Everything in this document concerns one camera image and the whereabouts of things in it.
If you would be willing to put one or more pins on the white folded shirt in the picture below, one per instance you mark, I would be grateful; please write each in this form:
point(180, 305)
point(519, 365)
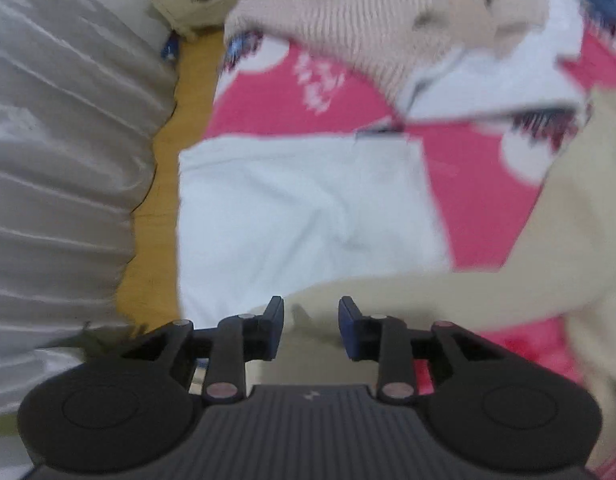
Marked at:
point(298, 210)

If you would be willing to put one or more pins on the blue object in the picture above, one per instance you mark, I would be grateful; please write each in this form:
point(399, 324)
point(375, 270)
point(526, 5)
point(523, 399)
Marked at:
point(169, 49)

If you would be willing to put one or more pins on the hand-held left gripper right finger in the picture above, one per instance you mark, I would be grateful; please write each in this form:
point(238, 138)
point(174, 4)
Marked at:
point(349, 327)

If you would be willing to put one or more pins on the white cloth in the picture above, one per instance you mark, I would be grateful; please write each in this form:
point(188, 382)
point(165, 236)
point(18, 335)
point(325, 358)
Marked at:
point(503, 80)

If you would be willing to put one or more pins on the grey curtain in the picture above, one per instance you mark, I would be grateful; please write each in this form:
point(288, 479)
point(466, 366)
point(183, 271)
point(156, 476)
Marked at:
point(58, 160)

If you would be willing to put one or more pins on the pink floral blanket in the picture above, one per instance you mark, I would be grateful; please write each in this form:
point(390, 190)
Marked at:
point(333, 95)

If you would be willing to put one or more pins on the pink knit sweater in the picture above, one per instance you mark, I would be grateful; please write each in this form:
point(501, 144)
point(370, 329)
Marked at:
point(368, 15)

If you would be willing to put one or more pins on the beige sweatshirt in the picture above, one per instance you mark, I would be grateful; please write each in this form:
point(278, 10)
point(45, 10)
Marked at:
point(563, 240)

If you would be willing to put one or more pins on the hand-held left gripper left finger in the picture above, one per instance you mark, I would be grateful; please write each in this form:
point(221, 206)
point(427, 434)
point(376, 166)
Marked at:
point(274, 327)

